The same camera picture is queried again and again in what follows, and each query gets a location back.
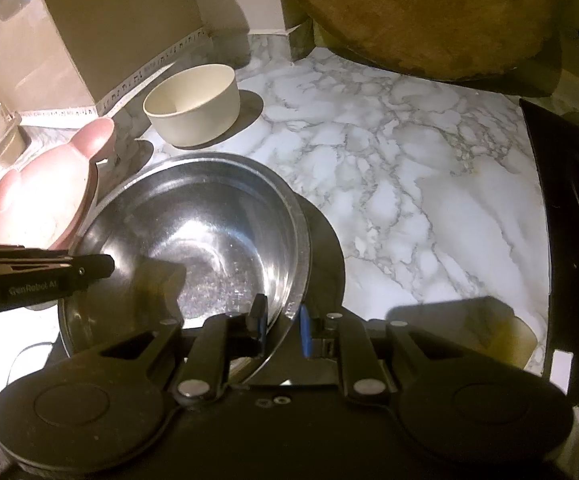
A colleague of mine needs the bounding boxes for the pink bear-shaped plate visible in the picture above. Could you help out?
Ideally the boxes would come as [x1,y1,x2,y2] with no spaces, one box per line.
[0,117,116,249]

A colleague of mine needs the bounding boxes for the stainless steel bowl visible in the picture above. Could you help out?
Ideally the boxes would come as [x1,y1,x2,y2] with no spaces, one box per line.
[58,153,311,380]

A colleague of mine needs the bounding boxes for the cream round bowl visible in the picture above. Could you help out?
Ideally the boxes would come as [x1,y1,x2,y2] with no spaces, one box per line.
[143,64,240,148]

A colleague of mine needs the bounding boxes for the beige ribbed cup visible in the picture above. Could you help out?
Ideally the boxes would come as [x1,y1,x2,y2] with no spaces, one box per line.
[0,126,30,168]

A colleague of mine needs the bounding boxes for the round wooden cutting board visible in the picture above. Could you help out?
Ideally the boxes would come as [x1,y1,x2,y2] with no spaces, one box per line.
[297,0,559,81]

